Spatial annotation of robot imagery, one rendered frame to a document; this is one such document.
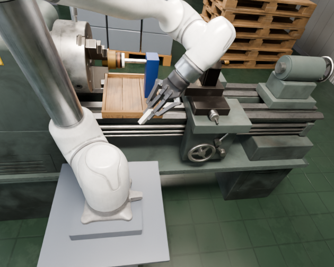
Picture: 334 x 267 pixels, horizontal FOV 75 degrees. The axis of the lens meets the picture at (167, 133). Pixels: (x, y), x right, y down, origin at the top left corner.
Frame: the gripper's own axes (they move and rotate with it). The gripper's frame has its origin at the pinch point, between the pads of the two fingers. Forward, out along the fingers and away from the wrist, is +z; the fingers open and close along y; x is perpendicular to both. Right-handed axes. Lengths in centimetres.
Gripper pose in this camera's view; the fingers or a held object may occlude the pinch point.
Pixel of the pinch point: (146, 116)
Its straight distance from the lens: 83.3
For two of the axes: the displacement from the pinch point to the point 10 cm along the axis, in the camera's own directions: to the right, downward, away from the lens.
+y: -6.4, -7.4, 1.9
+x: -4.1, 1.2, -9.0
